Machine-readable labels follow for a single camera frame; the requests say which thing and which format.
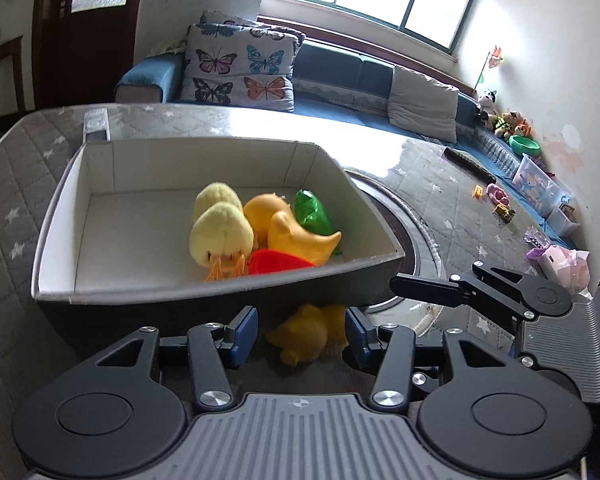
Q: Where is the small orange rubber duck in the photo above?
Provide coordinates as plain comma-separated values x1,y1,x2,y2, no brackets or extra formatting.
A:
265,304,348,367

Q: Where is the yellow plush chick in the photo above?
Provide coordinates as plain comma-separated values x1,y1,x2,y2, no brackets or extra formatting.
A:
193,182,242,222
189,203,254,282

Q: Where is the red toy piece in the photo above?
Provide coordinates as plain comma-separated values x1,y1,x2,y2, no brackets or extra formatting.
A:
248,249,314,275

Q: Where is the green toy pepper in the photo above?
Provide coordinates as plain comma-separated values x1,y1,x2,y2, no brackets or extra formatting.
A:
291,190,342,266

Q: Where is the pink bag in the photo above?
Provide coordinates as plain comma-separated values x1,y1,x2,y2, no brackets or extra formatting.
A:
524,226,591,296

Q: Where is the small toy truck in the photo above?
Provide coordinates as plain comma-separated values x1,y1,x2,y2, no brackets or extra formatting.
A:
494,204,516,223

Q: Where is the clear plastic storage box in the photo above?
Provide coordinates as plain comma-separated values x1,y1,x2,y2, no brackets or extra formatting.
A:
513,155,580,237

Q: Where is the pink toy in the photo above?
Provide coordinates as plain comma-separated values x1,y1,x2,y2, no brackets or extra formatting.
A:
486,183,510,207

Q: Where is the grey star quilted mat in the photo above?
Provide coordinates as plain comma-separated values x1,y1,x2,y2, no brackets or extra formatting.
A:
0,104,541,479

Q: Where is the green plastic bowl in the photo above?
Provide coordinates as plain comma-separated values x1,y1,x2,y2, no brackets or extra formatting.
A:
508,134,541,157

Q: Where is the pile of plush toys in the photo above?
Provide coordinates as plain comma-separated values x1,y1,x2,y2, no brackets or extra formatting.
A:
478,90,533,141

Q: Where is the white cardboard box dark outside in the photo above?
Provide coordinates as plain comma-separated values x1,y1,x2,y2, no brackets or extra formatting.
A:
31,136,404,325

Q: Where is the grey white cushion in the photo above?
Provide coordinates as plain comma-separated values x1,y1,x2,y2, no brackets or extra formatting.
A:
387,65,458,143

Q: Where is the silver remote control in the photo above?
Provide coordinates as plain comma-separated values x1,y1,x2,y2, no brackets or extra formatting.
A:
83,107,110,143

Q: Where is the blue sofa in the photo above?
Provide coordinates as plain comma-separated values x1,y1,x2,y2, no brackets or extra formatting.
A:
114,41,520,190

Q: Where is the butterfly print pillow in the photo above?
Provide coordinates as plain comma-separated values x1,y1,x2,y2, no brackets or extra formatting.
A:
180,11,306,113

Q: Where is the dark wooden side table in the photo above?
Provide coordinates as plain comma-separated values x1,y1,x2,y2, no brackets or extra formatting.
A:
0,36,26,116

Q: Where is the dark wooden door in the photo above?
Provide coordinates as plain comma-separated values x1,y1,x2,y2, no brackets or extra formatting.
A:
31,0,140,110

